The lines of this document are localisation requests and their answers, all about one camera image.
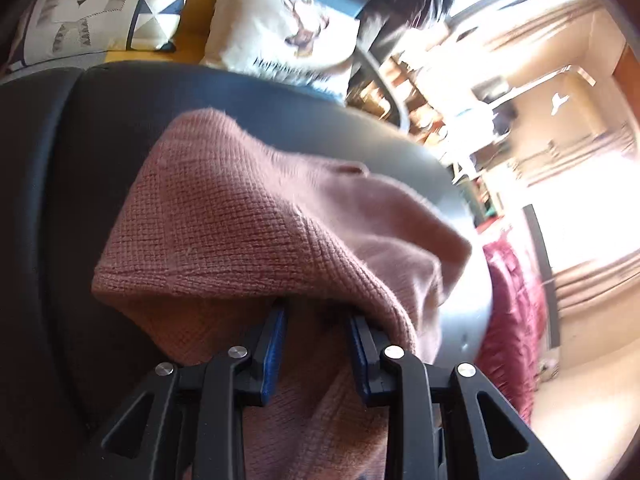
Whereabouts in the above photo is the pink knitted sweater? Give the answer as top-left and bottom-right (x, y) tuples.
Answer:
(92, 108), (472, 479)

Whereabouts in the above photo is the magenta crumpled blanket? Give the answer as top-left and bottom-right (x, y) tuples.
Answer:
(475, 231), (547, 422)

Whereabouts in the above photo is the grey yellow blue sofa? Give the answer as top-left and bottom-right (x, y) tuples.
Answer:
(106, 0), (368, 102)

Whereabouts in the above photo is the cream deer print cushion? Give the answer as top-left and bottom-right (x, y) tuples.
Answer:
(201, 0), (359, 102)

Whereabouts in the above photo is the cat print cushion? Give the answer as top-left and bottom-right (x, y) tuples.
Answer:
(4, 0), (186, 73)

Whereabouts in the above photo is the black office chair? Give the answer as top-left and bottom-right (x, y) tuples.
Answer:
(347, 0), (464, 134)

